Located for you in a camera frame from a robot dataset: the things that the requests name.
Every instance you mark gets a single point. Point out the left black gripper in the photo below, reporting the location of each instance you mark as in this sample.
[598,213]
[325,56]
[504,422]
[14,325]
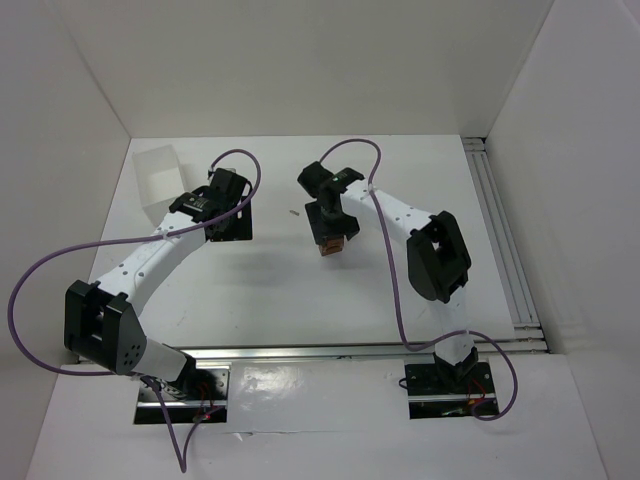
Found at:
[232,226]

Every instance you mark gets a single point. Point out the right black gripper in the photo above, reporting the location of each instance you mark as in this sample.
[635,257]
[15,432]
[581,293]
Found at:
[331,231]

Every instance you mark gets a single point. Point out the notched brown wood block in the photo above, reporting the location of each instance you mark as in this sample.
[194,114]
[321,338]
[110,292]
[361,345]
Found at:
[334,242]

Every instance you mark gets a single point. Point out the U-shaped brown wood block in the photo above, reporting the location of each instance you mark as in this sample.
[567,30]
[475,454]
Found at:
[330,249]

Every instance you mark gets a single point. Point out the white perforated plastic box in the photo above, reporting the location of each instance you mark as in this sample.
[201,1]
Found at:
[159,179]

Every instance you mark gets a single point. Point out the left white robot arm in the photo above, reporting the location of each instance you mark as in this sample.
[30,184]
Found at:
[102,318]

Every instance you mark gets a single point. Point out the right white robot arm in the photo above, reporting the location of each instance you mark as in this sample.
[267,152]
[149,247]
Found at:
[437,258]

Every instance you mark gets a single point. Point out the white front cover board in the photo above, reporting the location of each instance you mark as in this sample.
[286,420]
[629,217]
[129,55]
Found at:
[317,396]

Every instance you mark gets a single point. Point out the right side aluminium rail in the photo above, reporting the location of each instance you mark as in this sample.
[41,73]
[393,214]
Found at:
[511,271]

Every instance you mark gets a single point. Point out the aluminium rail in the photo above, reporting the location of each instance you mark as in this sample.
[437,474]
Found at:
[511,271]
[524,345]

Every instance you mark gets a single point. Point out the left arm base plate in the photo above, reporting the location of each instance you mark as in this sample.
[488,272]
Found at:
[203,386]

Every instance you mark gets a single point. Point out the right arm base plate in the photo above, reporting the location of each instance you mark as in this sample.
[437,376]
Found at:
[423,380]

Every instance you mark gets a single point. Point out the front aluminium rail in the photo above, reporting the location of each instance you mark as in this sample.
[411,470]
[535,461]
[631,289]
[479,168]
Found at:
[524,345]

